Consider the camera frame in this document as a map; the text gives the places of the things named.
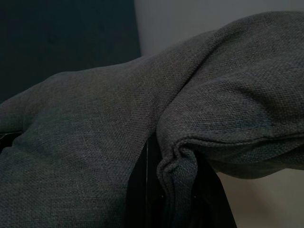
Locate white mattress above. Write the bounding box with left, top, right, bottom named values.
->
left=214, top=166, right=304, bottom=228

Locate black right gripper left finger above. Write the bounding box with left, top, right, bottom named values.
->
left=123, top=139, right=170, bottom=228

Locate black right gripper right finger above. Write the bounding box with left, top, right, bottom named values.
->
left=193, top=159, right=238, bottom=228

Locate grey fabric pillow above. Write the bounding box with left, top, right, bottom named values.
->
left=0, top=10, right=304, bottom=228

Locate teal upholstered headboard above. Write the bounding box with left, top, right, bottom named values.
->
left=0, top=0, right=141, bottom=105

